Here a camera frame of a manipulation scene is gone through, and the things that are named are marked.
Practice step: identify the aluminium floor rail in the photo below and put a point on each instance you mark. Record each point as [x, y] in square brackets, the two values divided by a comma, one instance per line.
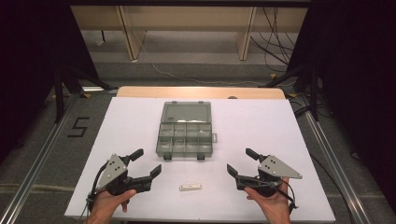
[37, 165]
[337, 168]

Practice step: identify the white table sheet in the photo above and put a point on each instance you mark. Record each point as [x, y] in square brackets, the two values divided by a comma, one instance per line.
[249, 130]

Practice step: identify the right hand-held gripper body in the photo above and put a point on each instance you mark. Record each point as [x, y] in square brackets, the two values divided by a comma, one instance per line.
[267, 179]

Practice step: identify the light wooden desk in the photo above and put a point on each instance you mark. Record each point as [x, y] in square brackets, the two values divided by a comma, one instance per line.
[186, 17]

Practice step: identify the dark curtain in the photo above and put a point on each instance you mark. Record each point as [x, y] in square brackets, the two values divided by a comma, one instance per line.
[358, 77]
[28, 62]

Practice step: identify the wooden table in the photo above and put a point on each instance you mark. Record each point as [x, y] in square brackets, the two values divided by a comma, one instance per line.
[199, 92]

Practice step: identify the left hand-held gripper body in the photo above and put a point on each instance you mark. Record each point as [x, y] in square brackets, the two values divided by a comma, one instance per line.
[124, 183]

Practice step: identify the black metal stand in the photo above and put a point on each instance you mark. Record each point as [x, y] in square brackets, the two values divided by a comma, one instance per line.
[313, 90]
[59, 93]

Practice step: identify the person's right hand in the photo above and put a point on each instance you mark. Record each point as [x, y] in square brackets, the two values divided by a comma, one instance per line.
[271, 202]

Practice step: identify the small white clip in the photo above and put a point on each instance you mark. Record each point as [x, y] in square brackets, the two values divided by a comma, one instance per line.
[190, 187]

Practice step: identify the person's left hand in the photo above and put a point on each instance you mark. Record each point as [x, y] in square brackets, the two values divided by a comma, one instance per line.
[107, 203]

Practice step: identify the grey transparent compartment box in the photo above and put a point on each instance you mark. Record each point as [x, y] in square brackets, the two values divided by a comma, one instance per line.
[185, 130]

